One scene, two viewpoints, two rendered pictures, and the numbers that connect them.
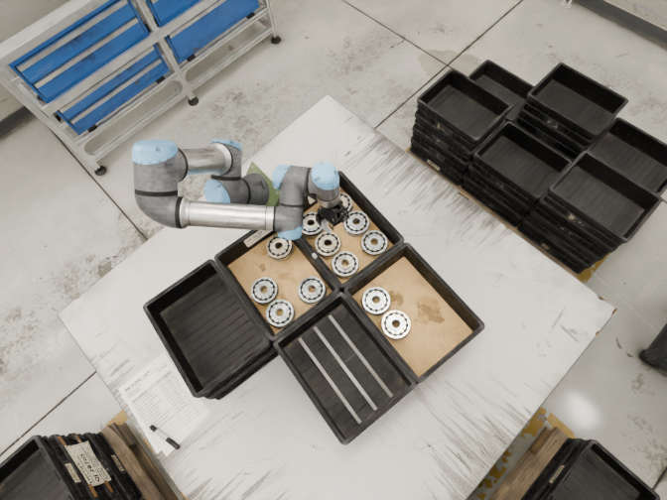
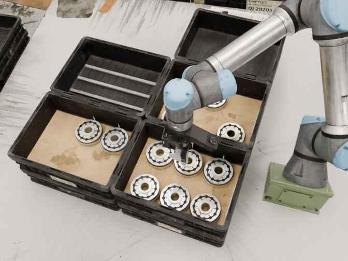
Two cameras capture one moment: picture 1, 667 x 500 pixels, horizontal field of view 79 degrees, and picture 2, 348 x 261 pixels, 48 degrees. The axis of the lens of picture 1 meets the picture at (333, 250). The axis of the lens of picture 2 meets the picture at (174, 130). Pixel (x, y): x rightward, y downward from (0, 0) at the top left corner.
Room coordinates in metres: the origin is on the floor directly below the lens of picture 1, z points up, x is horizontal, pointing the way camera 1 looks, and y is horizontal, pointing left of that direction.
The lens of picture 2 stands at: (1.10, -0.39, 2.11)
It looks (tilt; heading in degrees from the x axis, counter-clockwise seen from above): 59 degrees down; 143
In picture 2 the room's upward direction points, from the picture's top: 6 degrees counter-clockwise
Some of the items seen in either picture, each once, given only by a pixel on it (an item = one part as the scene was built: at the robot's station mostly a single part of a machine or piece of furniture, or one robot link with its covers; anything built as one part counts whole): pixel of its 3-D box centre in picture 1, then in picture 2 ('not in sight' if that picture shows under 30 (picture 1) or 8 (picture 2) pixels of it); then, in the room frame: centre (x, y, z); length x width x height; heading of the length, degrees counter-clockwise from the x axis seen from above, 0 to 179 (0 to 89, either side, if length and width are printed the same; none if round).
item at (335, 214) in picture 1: (332, 208); (178, 131); (0.64, -0.02, 1.12); 0.09 x 0.08 x 0.12; 30
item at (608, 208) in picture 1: (581, 215); not in sight; (0.74, -1.27, 0.37); 0.40 x 0.30 x 0.45; 35
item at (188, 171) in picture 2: (328, 243); (188, 161); (0.64, 0.02, 0.86); 0.10 x 0.10 x 0.01
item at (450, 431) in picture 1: (330, 328); (170, 169); (0.42, 0.09, 0.35); 1.60 x 1.60 x 0.70; 35
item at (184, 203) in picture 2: (356, 222); (174, 197); (0.70, -0.11, 0.86); 0.10 x 0.10 x 0.01
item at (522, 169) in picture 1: (511, 176); not in sight; (1.07, -1.04, 0.31); 0.40 x 0.30 x 0.34; 35
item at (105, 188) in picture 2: (412, 308); (76, 138); (0.31, -0.23, 0.92); 0.40 x 0.30 x 0.02; 27
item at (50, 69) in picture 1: (100, 67); not in sight; (2.14, 1.15, 0.60); 0.72 x 0.03 x 0.56; 125
